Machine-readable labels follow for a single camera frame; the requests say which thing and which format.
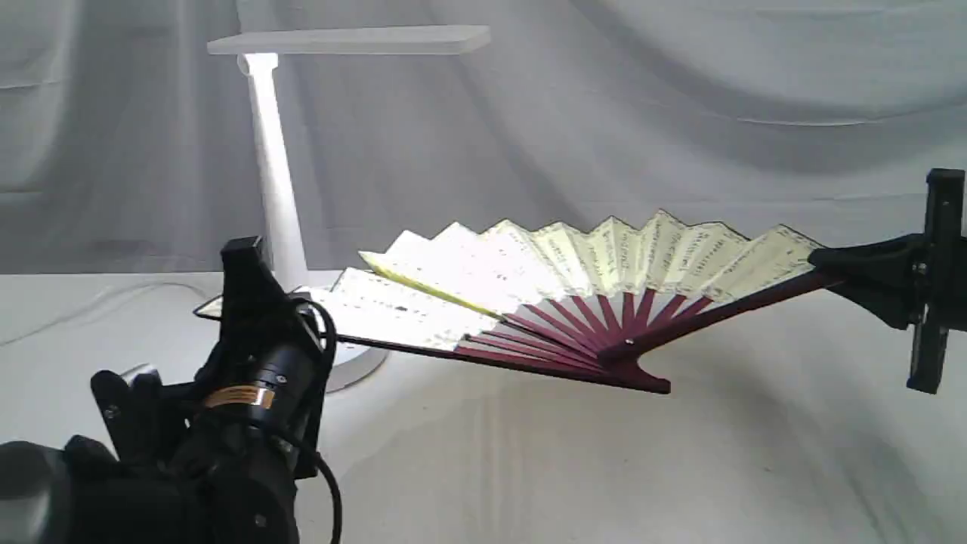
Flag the white desk lamp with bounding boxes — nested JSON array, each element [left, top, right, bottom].
[[207, 24, 492, 394]]

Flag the grey backdrop cloth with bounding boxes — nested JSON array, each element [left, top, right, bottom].
[[1, 1, 966, 274]]

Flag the folding paper fan maroon ribs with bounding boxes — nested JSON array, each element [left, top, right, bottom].
[[194, 210, 847, 395]]

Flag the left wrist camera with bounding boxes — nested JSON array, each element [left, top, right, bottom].
[[90, 365, 191, 467]]

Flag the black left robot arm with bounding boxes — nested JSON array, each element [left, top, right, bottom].
[[2, 236, 343, 543]]

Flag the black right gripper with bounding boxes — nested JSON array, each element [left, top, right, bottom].
[[807, 168, 965, 394]]

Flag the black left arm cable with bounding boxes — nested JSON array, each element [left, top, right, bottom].
[[291, 298, 344, 544]]

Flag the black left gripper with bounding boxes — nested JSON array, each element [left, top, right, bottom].
[[171, 236, 336, 480]]

